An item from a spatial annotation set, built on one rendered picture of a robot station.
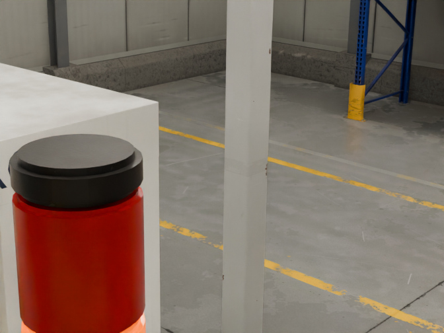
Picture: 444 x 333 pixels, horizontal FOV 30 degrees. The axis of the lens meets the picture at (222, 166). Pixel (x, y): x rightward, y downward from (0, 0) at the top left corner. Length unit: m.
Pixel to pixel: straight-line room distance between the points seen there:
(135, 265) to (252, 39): 2.57
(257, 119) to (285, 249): 3.06
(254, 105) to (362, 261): 3.05
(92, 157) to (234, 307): 2.95
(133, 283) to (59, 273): 0.03
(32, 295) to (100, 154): 0.06
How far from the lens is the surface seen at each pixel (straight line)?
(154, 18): 10.84
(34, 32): 9.68
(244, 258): 3.12
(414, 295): 5.47
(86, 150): 0.32
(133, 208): 0.31
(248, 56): 2.89
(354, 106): 9.34
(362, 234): 6.28
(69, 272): 0.31
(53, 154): 0.31
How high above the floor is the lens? 2.44
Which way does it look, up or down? 19 degrees down
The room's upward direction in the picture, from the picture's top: 1 degrees clockwise
